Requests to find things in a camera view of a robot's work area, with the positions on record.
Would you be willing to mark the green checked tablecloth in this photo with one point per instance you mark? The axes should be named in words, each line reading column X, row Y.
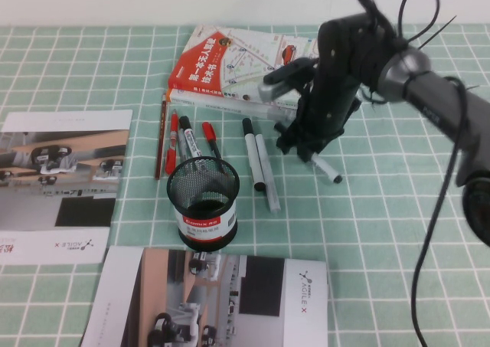
column 383, row 209

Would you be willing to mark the AgileX brochure with grey cover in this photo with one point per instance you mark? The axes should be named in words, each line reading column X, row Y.
column 191, row 305

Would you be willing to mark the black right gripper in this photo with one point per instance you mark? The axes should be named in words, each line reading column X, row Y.
column 340, row 63

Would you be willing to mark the black pen with red cap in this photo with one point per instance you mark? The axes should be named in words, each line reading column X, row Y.
column 208, row 132

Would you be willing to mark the red white map-cover book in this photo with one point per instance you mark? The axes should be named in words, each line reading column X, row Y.
column 214, row 63

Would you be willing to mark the black mesh pen holder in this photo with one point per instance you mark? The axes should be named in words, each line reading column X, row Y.
column 203, row 224

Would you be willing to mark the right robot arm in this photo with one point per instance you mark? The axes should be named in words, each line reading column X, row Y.
column 440, row 102

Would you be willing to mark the brown red pencil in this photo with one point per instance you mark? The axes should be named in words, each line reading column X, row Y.
column 161, row 140

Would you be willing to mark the white marker with black cap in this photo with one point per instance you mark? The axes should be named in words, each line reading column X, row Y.
column 252, row 155

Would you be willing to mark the black zip tie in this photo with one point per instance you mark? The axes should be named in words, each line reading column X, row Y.
column 402, row 14

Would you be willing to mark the black-capped printed whiteboard marker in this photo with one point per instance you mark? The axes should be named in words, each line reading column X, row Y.
column 325, row 169

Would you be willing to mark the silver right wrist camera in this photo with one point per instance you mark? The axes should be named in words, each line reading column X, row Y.
column 279, row 86

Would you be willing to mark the AgileX brochure with red title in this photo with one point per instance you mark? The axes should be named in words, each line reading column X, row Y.
column 57, row 163

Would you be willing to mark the grey marker with black cap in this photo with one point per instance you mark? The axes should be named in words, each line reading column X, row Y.
column 189, row 140

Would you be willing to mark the red ballpoint pen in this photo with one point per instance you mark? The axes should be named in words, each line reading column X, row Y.
column 171, row 163

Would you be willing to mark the silver white pen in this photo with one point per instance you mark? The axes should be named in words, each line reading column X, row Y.
column 268, row 178

